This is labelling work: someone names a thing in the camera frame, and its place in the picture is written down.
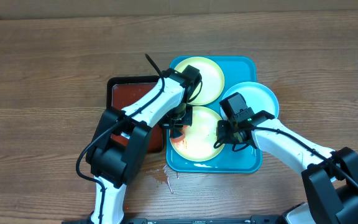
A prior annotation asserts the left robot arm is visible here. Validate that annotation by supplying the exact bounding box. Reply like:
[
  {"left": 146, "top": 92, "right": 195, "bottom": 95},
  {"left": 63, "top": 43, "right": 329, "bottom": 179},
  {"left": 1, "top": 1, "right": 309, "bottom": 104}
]
[{"left": 77, "top": 65, "right": 203, "bottom": 223}]

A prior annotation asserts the green and orange sponge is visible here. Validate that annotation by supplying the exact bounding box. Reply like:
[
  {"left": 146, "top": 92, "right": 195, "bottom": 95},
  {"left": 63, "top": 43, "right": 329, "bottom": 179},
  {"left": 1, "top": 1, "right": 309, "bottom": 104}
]
[{"left": 169, "top": 129, "right": 185, "bottom": 144}]

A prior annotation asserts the light blue plate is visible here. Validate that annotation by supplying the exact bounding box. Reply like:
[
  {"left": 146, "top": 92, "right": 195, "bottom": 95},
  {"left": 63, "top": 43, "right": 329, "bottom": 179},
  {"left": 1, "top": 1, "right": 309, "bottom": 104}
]
[{"left": 218, "top": 82, "right": 279, "bottom": 128}]

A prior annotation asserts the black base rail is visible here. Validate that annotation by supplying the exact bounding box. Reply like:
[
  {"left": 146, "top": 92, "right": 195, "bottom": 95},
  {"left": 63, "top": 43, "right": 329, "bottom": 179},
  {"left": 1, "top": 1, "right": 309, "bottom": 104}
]
[{"left": 61, "top": 212, "right": 291, "bottom": 224}]

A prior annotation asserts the blue plastic tray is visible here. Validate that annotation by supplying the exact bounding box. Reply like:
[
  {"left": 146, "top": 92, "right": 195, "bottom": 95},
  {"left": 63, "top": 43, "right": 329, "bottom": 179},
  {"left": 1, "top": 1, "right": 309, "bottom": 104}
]
[{"left": 166, "top": 55, "right": 262, "bottom": 173}]

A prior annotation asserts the black tray with red water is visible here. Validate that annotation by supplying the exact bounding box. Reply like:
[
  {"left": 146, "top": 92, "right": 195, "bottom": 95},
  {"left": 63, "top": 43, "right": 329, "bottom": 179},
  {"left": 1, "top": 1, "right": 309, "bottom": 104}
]
[{"left": 106, "top": 76, "right": 165, "bottom": 154}]

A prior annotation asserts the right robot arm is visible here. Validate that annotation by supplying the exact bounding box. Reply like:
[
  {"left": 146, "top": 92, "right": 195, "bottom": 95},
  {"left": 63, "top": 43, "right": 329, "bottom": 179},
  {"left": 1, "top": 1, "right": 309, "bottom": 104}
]
[{"left": 215, "top": 93, "right": 358, "bottom": 224}]

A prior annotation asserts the yellow-green plate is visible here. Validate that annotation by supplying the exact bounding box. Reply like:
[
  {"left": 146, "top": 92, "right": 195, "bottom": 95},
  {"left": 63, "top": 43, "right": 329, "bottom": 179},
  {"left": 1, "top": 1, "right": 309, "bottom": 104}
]
[
  {"left": 170, "top": 106, "right": 224, "bottom": 162},
  {"left": 174, "top": 57, "right": 225, "bottom": 106}
]

